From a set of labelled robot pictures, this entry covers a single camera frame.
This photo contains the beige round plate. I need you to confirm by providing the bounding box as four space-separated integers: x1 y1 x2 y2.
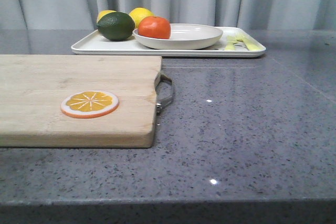
133 24 223 50

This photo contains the orange mandarin fruit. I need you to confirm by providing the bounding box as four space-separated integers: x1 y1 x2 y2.
138 16 171 39

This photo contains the white rectangular tray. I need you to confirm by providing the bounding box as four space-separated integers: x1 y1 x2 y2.
71 27 266 58

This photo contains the orange slice toy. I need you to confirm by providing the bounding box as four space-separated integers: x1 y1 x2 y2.
60 90 119 119

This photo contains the yellow lemon right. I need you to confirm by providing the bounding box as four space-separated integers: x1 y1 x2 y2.
129 7 154 28

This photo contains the yellow lemon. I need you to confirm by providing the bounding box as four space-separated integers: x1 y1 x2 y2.
129 7 154 28
96 9 115 23

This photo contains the green lime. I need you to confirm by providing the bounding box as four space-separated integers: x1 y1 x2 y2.
97 12 135 41

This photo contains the yellow plastic fork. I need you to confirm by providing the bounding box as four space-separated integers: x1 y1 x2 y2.
235 34 262 51

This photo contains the yellow lemon left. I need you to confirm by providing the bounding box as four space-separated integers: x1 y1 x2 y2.
96 9 115 23

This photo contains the wooden cutting board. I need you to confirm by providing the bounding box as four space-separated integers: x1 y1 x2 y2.
1 55 162 148

